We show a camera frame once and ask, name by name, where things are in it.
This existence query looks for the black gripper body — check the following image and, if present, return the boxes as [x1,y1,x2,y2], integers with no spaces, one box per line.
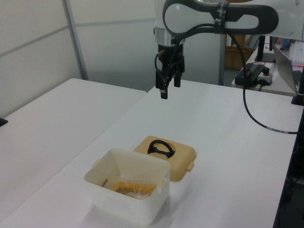
[157,43,184,70]

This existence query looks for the black lid handle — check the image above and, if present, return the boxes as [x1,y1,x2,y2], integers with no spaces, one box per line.
[147,140,176,160]

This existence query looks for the tan tool case lid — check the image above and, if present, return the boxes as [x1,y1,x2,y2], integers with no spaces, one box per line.
[133,135,198,183]

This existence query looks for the yellow plastic-wrapped tool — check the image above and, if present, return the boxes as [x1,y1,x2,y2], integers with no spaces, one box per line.
[109,175,159,201]

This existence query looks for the white plastic tool case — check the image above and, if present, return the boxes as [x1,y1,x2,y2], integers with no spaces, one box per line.
[84,148,172,226]

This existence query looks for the black power supply box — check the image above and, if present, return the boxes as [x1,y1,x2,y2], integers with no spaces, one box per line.
[234,63,266,86]

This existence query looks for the grey emergency stop button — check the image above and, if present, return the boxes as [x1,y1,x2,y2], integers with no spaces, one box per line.
[257,67,273,86]

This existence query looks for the black monitor stand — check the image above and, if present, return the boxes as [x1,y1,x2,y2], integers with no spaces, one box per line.
[254,35,277,64]

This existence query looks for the grey background desk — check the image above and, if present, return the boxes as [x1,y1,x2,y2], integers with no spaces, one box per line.
[231,42,304,97]

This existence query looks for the grey laptop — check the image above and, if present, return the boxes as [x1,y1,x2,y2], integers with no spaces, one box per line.
[271,42,304,94]

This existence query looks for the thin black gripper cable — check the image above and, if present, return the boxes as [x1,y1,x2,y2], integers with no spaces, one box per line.
[154,53,171,91]

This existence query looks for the grey partition post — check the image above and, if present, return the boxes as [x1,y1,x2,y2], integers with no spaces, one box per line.
[63,0,89,81]
[218,33,226,86]

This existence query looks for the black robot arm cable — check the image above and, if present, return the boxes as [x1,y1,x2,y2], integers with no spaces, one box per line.
[170,23,299,135]

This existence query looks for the dark table side frame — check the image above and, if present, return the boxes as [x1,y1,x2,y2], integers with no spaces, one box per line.
[272,104,304,228]

